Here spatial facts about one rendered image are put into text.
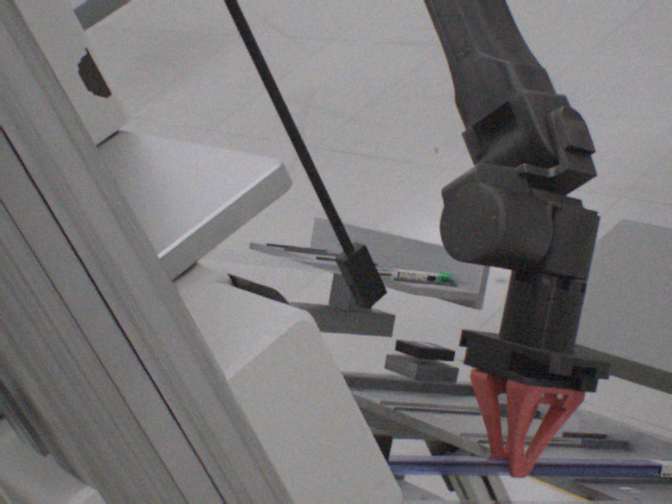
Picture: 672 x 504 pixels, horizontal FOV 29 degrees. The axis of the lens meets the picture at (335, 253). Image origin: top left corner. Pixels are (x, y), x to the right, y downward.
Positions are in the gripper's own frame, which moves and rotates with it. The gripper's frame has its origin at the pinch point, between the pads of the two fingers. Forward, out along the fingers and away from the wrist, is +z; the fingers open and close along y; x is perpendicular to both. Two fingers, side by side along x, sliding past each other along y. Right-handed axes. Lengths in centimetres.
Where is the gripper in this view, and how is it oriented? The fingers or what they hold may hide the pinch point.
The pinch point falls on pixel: (511, 463)
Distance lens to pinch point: 100.3
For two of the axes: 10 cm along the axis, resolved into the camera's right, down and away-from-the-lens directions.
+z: -1.9, 9.8, 0.4
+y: 6.0, 1.5, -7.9
